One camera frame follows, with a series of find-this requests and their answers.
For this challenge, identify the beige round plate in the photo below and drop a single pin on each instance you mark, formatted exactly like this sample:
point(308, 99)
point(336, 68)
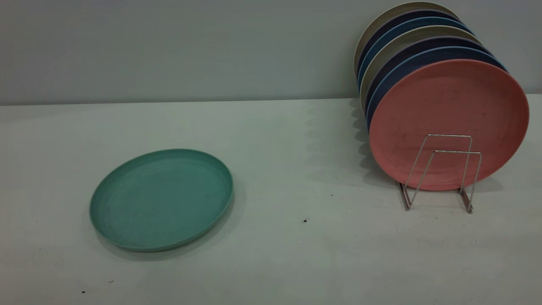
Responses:
point(423, 32)
point(402, 8)

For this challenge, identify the green round plate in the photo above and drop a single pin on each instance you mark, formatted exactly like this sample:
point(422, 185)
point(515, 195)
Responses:
point(161, 199)

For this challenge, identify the pink round plate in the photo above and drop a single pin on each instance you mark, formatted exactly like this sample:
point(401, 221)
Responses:
point(444, 106)

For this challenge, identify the dark purple round plate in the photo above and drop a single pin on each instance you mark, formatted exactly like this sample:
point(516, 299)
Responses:
point(423, 13)
point(423, 43)

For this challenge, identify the teal blue round plate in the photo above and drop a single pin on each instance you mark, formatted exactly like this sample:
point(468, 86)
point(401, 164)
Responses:
point(423, 21)

